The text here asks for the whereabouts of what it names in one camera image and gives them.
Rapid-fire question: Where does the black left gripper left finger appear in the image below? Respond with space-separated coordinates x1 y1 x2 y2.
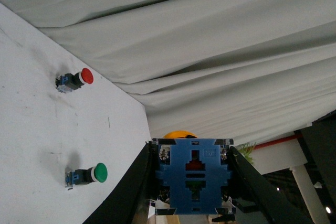
84 142 158 224

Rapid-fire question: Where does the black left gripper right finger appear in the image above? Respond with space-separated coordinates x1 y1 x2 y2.
228 146 313 223

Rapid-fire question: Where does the yellow push button switch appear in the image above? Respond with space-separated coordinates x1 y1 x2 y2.
151 131 236 223

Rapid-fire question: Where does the green plant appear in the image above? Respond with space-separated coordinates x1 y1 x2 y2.
236 143 256 166

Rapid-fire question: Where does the white table with red stripe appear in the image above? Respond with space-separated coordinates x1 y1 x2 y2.
251 135 329 223

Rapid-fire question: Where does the white pleated curtain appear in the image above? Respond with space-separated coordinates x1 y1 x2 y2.
1 0 335 144

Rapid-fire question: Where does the green push button switch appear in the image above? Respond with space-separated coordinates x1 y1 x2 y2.
65 163 108 188

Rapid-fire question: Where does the red push button switch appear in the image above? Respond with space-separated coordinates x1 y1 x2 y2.
55 68 94 93

